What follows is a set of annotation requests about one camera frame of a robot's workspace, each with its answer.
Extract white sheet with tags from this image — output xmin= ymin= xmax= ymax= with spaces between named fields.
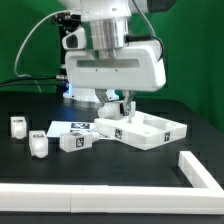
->
xmin=46 ymin=120 xmax=114 ymax=140

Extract white L-shaped fence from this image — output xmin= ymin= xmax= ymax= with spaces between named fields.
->
xmin=0 ymin=151 xmax=224 ymax=215

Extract white square tabletop part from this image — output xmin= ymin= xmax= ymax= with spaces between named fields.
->
xmin=94 ymin=111 xmax=187 ymax=150

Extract black camera on stand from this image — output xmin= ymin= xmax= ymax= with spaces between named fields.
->
xmin=51 ymin=12 xmax=81 ymax=80

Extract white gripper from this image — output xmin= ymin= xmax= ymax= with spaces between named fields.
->
xmin=65 ymin=46 xmax=166 ymax=115

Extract grey camera cable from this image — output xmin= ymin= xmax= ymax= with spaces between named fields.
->
xmin=13 ymin=9 xmax=68 ymax=93

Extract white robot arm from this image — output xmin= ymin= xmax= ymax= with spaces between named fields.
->
xmin=58 ymin=0 xmax=177 ymax=115

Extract black cables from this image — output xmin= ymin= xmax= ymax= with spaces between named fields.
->
xmin=0 ymin=75 xmax=69 ymax=89

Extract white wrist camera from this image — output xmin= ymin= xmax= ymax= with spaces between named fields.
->
xmin=62 ymin=27 xmax=87 ymax=50

